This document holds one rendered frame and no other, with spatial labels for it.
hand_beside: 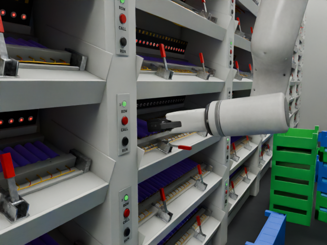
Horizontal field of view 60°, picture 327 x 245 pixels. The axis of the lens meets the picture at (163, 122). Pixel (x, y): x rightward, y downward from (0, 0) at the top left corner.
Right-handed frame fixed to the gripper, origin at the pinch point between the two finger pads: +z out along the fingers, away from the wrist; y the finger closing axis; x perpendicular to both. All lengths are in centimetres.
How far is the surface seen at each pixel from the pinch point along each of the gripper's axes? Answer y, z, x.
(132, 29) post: 14.1, -6.1, -20.9
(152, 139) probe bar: -0.4, 2.5, 3.8
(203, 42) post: -48, 3, -28
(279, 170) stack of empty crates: -92, -13, 37
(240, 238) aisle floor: -63, 3, 62
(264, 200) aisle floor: -115, 2, 62
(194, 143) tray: -19.4, -0.9, 8.5
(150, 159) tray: 5.3, -0.1, 8.0
